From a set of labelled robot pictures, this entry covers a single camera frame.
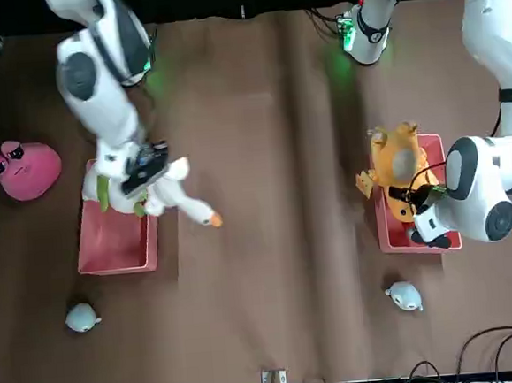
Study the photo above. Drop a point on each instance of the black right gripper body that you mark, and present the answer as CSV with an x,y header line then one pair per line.
x,y
146,175

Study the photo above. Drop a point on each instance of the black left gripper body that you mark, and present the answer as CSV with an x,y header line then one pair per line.
x,y
422,196

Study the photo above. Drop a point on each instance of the orange-yellow bear doll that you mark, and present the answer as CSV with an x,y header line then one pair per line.
x,y
397,160

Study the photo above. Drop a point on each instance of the white doll with green leaves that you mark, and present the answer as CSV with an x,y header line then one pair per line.
x,y
123,201

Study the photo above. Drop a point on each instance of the white goose doll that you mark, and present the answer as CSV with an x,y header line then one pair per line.
x,y
181,197

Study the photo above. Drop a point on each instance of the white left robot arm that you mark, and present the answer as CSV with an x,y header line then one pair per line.
x,y
491,26

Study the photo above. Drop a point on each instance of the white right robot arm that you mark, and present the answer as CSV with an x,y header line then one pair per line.
x,y
108,119

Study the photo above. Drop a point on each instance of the pink plastic box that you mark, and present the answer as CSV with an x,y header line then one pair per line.
x,y
444,154
114,244

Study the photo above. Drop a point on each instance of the small light blue plush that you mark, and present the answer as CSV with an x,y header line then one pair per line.
x,y
82,318
404,296

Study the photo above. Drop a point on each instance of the pink blob plush with eyes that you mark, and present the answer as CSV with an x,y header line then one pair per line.
x,y
26,172

